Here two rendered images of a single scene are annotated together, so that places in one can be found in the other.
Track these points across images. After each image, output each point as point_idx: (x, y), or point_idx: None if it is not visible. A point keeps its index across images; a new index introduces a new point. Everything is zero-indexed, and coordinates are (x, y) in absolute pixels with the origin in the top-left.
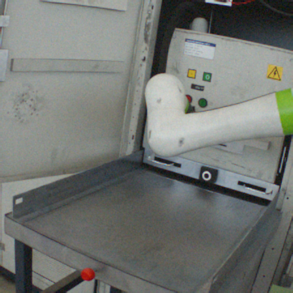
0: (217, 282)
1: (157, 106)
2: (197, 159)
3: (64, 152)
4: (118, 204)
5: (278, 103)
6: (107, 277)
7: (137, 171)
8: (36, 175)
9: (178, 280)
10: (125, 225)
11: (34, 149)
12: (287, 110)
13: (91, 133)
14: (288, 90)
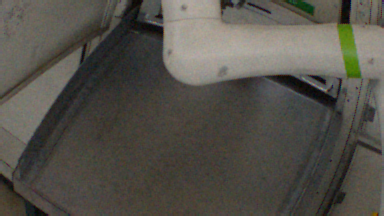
0: None
1: (180, 15)
2: (228, 20)
3: (43, 45)
4: (111, 132)
5: (342, 48)
6: None
7: (128, 40)
8: (18, 89)
9: None
10: (134, 182)
11: (17, 58)
12: (351, 58)
13: (74, 8)
14: (350, 32)
